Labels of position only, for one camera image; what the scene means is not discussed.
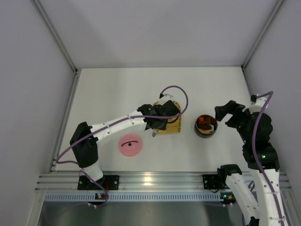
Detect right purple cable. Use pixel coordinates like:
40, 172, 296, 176
251, 91, 286, 226

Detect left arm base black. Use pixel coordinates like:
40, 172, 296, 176
77, 175, 119, 191

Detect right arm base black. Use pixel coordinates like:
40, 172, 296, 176
202, 174, 229, 193

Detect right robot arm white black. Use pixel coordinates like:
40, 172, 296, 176
214, 97, 288, 226

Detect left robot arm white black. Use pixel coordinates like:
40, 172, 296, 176
70, 100, 180, 183

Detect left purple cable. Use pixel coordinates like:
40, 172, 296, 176
55, 85, 190, 208

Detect round steel lunch box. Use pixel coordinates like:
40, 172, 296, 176
194, 114, 218, 138

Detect bamboo woven tray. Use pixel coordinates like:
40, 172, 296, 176
157, 116, 182, 135

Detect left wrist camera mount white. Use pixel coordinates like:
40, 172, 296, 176
159, 93, 174, 99

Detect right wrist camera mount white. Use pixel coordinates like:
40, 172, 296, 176
242, 94, 268, 113

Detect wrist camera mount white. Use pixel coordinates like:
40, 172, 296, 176
159, 93, 174, 99
242, 94, 268, 113

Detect pink round lid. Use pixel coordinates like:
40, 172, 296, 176
118, 134, 142, 157

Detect aluminium rail frame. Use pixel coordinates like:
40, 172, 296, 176
35, 170, 292, 204

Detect purple cable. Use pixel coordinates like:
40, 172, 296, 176
55, 85, 190, 208
251, 91, 286, 226

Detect metal tongs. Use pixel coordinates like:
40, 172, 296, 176
152, 129, 158, 137

